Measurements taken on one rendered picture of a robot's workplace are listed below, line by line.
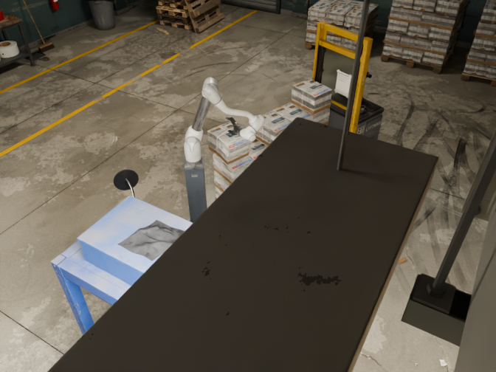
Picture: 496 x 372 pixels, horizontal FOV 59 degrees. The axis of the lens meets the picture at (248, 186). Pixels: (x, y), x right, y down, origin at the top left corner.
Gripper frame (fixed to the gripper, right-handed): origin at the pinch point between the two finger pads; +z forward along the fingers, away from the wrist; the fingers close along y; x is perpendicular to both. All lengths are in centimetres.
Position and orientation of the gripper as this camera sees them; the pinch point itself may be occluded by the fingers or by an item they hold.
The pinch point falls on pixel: (227, 123)
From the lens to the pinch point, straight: 451.4
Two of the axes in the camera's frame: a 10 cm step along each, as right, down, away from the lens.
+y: 0.4, 8.2, 5.8
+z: -6.3, -4.3, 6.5
